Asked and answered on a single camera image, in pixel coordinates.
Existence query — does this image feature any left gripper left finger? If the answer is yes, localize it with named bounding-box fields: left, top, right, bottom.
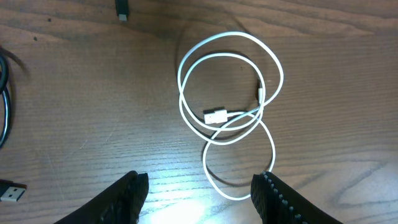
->
left=57, top=170, right=149, bottom=224

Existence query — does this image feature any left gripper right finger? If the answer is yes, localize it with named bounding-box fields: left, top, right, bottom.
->
left=251, top=171, right=341, bottom=224

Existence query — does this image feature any black usb cable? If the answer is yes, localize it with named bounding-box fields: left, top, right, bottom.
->
left=0, top=0, right=130, bottom=203

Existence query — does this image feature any white usb cable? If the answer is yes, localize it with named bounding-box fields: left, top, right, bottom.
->
left=177, top=30, right=285, bottom=202

